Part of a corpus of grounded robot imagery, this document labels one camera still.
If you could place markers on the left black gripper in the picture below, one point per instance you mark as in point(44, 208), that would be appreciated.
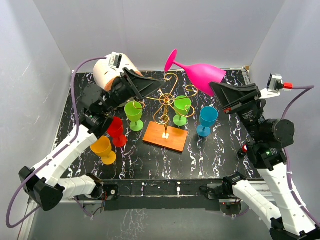
point(139, 87)

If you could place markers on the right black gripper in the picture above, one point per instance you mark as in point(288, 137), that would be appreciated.
point(227, 95)

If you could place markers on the blue wine glass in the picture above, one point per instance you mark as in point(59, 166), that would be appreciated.
point(207, 118)

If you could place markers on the magenta wine glass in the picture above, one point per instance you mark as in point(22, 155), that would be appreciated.
point(200, 74)

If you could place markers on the red wine glass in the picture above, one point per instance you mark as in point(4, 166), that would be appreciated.
point(116, 132)

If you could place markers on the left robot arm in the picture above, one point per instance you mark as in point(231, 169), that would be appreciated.
point(43, 182)

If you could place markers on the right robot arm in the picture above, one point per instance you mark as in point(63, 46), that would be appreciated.
point(287, 217)

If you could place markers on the light green wine glass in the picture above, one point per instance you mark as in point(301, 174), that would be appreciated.
point(133, 111)

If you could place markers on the orange wine glass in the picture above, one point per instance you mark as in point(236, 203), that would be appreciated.
point(103, 149)

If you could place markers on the round mini drawer cabinet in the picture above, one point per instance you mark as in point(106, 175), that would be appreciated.
point(104, 75)

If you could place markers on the red push button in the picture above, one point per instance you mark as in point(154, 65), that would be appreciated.
point(242, 152)

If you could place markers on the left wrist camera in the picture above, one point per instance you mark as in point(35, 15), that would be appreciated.
point(114, 60)

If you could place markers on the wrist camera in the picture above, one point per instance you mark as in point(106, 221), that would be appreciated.
point(114, 60)
point(275, 86)

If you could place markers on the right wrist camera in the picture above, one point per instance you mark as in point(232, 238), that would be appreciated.
point(275, 86)

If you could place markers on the gold wire glass rack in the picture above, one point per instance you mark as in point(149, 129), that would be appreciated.
point(162, 132)

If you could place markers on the black table front bracket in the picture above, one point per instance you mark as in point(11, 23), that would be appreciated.
point(169, 194)

